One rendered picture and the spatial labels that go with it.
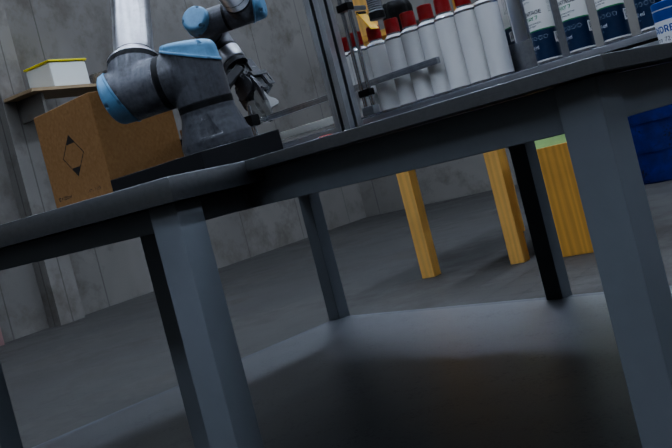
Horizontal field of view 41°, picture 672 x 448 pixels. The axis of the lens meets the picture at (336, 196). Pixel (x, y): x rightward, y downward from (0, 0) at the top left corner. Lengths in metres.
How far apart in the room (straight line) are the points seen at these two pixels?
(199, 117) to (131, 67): 0.18
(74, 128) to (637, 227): 1.62
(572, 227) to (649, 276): 3.98
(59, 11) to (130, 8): 8.25
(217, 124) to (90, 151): 0.61
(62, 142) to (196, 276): 1.13
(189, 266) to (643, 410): 0.69
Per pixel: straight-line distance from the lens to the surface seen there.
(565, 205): 5.14
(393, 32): 2.10
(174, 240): 1.43
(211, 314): 1.44
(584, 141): 1.16
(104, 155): 2.33
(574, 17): 1.83
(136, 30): 2.00
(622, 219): 1.16
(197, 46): 1.86
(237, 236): 11.36
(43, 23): 10.09
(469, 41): 1.95
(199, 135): 1.84
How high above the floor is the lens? 0.77
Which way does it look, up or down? 1 degrees down
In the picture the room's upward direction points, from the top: 14 degrees counter-clockwise
